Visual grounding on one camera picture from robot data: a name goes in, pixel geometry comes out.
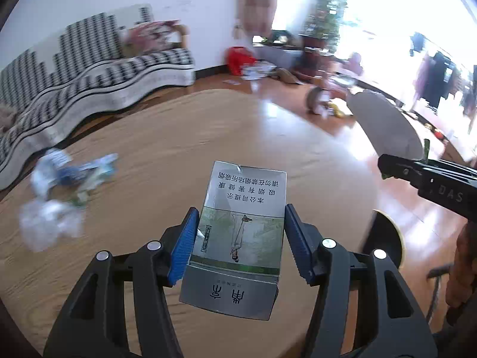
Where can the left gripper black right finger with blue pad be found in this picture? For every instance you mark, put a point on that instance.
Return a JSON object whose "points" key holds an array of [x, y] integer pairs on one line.
{"points": [[364, 307]]}

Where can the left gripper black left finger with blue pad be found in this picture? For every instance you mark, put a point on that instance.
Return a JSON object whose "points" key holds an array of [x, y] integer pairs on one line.
{"points": [[92, 323]]}

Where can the clear plastic bag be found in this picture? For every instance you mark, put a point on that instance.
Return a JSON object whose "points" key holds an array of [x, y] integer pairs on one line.
{"points": [[43, 222]]}

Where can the silver green cigarette pack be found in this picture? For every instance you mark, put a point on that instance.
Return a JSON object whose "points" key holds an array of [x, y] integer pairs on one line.
{"points": [[235, 264]]}

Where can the white blue printed wrapper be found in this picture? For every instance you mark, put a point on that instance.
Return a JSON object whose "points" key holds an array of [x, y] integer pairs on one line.
{"points": [[45, 173]]}

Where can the black trash bin yellow rim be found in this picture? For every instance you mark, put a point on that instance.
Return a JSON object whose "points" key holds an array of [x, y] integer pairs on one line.
{"points": [[384, 234]]}

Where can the person's right hand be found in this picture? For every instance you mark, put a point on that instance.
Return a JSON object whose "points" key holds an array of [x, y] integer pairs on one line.
{"points": [[463, 271]]}

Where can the blue crumpled wrapper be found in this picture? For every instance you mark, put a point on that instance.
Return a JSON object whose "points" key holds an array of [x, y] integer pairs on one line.
{"points": [[85, 178]]}

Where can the pink kids tricycle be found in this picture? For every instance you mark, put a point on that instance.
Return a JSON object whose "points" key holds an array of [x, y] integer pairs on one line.
{"points": [[334, 80]]}

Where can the green potted plant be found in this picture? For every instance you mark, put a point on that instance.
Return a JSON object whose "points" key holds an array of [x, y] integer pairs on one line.
{"points": [[321, 28]]}

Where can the brown plush toy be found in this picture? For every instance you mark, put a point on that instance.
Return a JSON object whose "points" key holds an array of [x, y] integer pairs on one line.
{"points": [[8, 117]]}

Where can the papers on floor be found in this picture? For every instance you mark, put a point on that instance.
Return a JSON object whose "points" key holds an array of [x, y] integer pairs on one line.
{"points": [[257, 71]]}

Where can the red plastic bag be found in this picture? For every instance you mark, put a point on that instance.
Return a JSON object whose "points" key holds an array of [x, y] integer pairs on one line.
{"points": [[237, 58]]}

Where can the black white striped sofa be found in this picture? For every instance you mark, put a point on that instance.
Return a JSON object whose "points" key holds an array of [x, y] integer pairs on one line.
{"points": [[78, 72]]}

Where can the patterned beige curtain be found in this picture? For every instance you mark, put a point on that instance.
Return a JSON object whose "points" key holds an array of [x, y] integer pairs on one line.
{"points": [[255, 17]]}

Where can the pink cartoon cushion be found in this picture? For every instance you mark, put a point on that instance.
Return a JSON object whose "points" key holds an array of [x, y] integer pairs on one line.
{"points": [[148, 37]]}

